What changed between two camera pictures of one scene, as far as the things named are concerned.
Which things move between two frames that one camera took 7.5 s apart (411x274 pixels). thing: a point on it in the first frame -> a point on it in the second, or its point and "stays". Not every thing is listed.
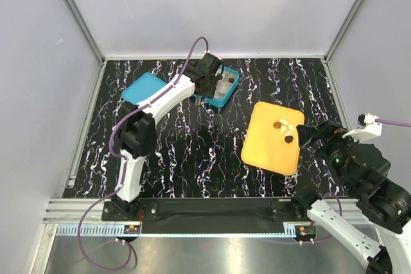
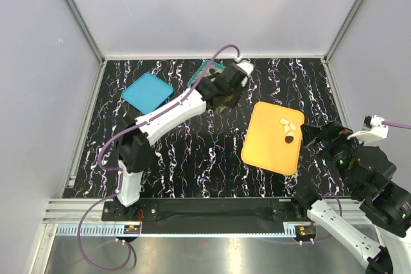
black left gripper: [209, 93] -> [232, 104]
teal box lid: [143, 86] stays
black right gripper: [329, 133] stays
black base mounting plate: [207, 215] stays
